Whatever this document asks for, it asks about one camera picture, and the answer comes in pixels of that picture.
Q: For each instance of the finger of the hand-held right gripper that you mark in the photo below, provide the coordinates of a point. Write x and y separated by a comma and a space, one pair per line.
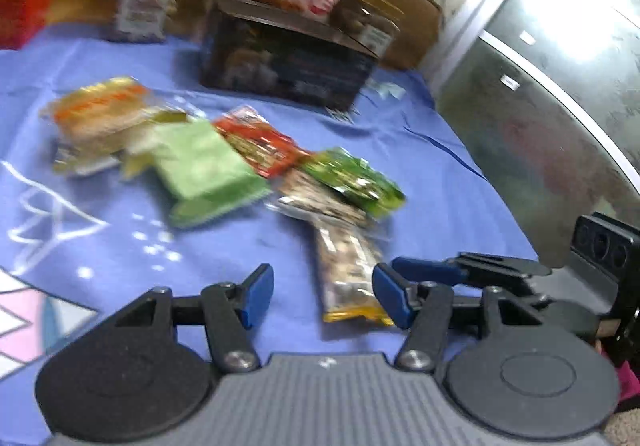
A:
570, 311
430, 270

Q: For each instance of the light green snack packet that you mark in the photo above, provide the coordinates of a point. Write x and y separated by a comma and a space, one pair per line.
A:
205, 170

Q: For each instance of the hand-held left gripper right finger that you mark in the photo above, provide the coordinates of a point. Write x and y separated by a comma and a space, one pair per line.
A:
392, 298

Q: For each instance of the blue printed blanket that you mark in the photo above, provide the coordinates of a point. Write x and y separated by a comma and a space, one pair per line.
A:
440, 186

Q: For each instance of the nut bar packet yellow edge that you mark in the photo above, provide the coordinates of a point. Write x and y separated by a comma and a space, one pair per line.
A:
345, 271

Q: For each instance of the pecan jar gold lid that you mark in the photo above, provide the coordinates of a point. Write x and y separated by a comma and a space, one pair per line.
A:
372, 25

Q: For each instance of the black printed box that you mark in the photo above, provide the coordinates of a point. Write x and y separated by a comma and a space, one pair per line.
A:
285, 60

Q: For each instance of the dark green snack packet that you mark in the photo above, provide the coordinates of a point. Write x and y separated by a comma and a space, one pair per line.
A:
355, 181

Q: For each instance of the brown nut snack packet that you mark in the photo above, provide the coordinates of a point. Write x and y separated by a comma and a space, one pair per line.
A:
310, 201

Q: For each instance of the orange yellow snack packet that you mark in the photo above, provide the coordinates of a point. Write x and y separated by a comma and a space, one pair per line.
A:
95, 120

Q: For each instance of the red snack packet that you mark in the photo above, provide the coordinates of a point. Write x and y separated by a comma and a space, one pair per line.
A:
257, 140

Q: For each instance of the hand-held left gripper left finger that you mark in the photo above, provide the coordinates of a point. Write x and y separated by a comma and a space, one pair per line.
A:
257, 296

